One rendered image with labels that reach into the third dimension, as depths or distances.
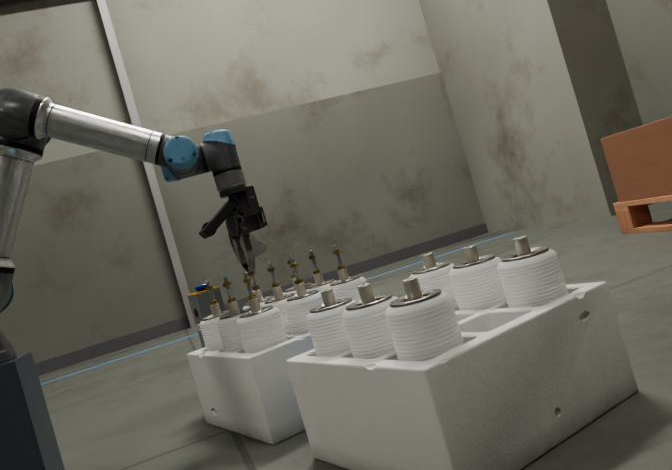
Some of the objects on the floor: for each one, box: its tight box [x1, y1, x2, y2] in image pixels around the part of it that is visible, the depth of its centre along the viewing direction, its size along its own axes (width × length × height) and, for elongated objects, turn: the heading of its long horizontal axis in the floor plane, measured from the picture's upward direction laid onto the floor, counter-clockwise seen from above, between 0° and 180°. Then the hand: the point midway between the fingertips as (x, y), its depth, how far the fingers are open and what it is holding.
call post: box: [188, 288, 226, 348], centre depth 172 cm, size 7×7×31 cm
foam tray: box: [187, 330, 314, 445], centre depth 152 cm, size 39×39×18 cm
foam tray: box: [286, 282, 638, 470], centre depth 106 cm, size 39×39×18 cm
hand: (247, 266), depth 162 cm, fingers open, 3 cm apart
